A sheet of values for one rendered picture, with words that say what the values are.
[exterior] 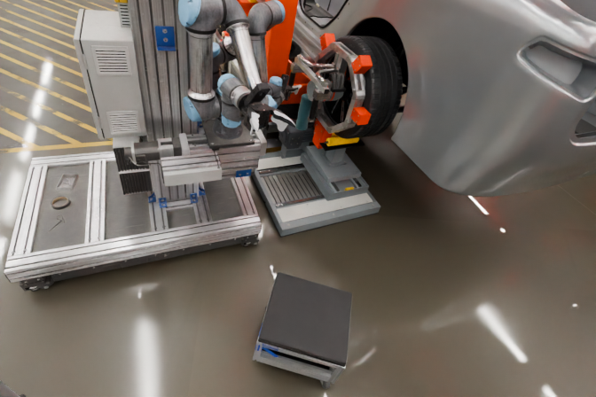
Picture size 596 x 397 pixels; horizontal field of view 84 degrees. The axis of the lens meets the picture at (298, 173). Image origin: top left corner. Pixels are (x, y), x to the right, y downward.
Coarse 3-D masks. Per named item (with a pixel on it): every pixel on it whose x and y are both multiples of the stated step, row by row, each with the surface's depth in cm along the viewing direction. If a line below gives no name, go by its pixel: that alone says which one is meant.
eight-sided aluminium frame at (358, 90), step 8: (328, 48) 213; (336, 48) 205; (344, 48) 204; (320, 56) 223; (328, 56) 222; (344, 56) 198; (352, 56) 195; (352, 72) 194; (352, 80) 195; (360, 80) 195; (352, 88) 196; (360, 88) 196; (352, 96) 197; (360, 96) 195; (320, 104) 240; (352, 104) 198; (360, 104) 199; (320, 112) 240; (320, 120) 236; (328, 120) 234; (352, 120) 208; (328, 128) 227; (336, 128) 218; (344, 128) 217
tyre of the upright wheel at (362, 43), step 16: (352, 48) 204; (368, 48) 196; (384, 48) 202; (384, 64) 196; (368, 80) 195; (384, 80) 195; (400, 80) 200; (368, 96) 197; (384, 96) 197; (400, 96) 203; (384, 112) 203; (352, 128) 216; (368, 128) 211; (384, 128) 219
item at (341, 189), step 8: (304, 152) 277; (304, 160) 273; (312, 168) 262; (312, 176) 264; (320, 176) 260; (360, 176) 266; (320, 184) 254; (328, 184) 254; (336, 184) 253; (344, 184) 258; (352, 184) 260; (360, 184) 256; (328, 192) 245; (336, 192) 246; (344, 192) 251; (352, 192) 255; (360, 192) 260; (328, 200) 249
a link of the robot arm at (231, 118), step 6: (222, 102) 125; (222, 108) 126; (228, 108) 124; (234, 108) 124; (222, 114) 127; (228, 114) 126; (234, 114) 126; (222, 120) 129; (228, 120) 127; (234, 120) 128; (240, 120) 131; (228, 126) 129; (234, 126) 130
